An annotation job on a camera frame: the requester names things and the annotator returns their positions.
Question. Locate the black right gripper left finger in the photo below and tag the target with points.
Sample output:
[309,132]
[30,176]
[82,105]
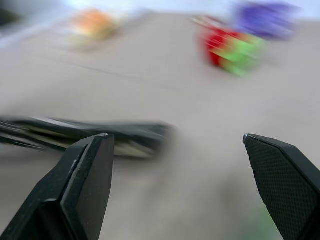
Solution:
[82,185]

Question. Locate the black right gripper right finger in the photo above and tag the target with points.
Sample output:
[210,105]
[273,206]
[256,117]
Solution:
[282,185]

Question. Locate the black grid pouch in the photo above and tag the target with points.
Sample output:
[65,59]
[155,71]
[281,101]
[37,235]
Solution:
[82,132]

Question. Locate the red and green box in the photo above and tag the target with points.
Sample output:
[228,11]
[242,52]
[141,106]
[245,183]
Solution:
[232,51]

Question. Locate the orange package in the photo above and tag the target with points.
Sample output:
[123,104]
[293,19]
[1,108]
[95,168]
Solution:
[93,23]

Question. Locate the purple package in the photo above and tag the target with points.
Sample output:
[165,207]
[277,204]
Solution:
[265,21]

